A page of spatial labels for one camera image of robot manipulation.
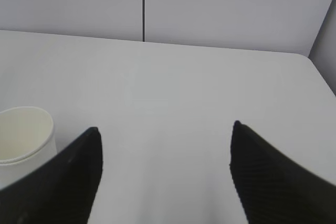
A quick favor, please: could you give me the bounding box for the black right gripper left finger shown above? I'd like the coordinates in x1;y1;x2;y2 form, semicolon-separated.
1;127;103;223

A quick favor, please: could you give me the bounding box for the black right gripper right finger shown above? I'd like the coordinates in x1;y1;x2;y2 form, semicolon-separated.
229;121;335;223

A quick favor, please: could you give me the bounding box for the white paper cup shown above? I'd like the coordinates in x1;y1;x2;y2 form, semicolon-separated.
1;106;57;189

